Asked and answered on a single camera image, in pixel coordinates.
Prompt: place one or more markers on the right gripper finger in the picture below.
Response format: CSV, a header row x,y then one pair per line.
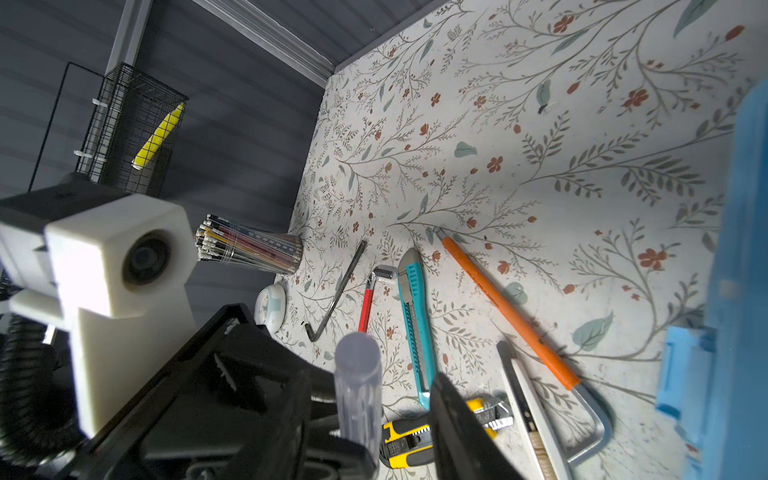
x,y
462,448

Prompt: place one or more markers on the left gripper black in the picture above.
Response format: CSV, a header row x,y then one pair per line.
x,y
233,403

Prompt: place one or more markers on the yellow black utility knife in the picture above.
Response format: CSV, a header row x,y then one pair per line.
x,y
408,442

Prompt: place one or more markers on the black marker pen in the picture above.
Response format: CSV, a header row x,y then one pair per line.
x,y
539,438

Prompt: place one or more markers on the clear handled screwdriver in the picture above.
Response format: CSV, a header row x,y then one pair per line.
x,y
358,391

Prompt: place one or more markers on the teal utility knife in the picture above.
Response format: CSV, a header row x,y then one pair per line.
x,y
413,297

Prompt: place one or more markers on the blue plastic tool box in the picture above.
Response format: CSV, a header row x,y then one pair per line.
x,y
713,379

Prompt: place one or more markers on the black metal rod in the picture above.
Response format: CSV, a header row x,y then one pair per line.
x,y
314,334

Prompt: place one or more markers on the orange pencil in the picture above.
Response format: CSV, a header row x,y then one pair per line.
x,y
603,432

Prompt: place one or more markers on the cup of pencils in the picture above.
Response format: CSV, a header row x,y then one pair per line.
x,y
220,240

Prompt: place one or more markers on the yellow highlighter in basket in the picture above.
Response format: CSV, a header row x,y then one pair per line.
x,y
156,140

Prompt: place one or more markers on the white wall clock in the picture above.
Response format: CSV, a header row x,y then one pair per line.
x,y
270,308

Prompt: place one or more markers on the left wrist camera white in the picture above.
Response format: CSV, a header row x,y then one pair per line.
x,y
109,268

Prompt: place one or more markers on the red handled screwdriver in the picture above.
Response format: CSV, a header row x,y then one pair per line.
x,y
383,272

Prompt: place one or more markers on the black wire wall basket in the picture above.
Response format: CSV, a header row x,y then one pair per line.
x,y
129,106

